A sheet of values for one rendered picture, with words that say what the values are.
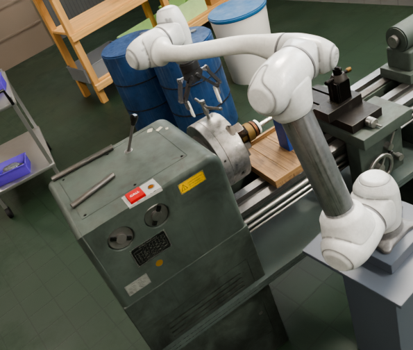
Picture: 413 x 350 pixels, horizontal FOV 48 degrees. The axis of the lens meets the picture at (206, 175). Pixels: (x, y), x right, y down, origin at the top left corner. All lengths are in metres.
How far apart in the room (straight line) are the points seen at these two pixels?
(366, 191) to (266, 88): 0.59
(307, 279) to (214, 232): 1.07
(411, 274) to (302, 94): 0.81
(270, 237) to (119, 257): 0.88
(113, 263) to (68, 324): 1.58
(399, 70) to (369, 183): 1.06
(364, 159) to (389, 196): 0.59
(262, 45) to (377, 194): 0.63
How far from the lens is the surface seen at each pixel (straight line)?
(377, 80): 2.68
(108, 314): 3.14
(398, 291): 1.78
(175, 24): 1.76
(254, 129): 2.06
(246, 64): 4.79
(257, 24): 4.68
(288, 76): 1.31
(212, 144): 1.87
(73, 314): 3.30
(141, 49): 1.65
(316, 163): 1.44
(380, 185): 1.68
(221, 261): 1.97
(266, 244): 2.29
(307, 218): 2.36
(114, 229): 1.65
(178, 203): 1.71
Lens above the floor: 2.18
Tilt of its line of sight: 35 degrees down
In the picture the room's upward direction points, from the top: 22 degrees counter-clockwise
